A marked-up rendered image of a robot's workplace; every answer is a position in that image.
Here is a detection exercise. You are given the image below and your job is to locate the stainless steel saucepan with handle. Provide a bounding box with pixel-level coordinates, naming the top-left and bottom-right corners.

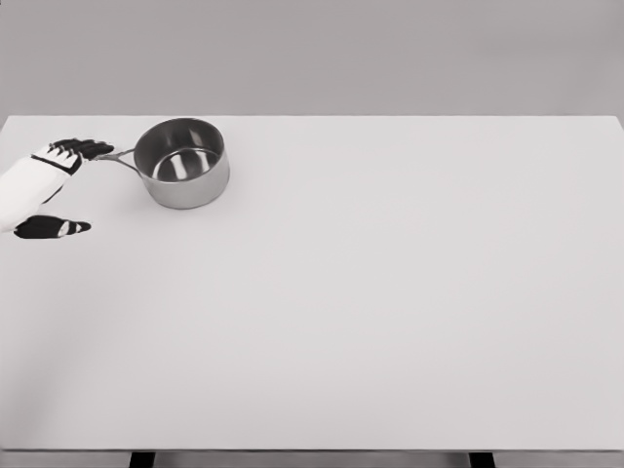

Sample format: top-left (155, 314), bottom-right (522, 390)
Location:
top-left (90, 116), bottom-right (231, 211)

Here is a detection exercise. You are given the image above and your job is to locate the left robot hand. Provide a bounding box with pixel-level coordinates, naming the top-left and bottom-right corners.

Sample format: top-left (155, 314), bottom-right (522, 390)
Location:
top-left (0, 137), bottom-right (116, 241)

